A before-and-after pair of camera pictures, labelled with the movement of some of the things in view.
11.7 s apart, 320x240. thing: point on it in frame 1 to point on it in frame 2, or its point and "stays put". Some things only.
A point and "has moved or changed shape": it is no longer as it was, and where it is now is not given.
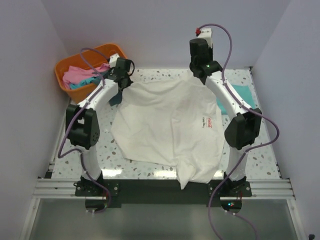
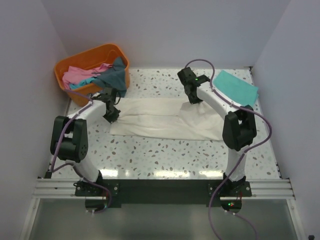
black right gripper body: [209, 51] to [193, 100]
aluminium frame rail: [260, 189] stays put
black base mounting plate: [163, 193] stays put
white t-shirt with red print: [174, 122] has moved or changed shape
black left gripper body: [129, 81] to [111, 116]
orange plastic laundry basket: [86, 60] stays put
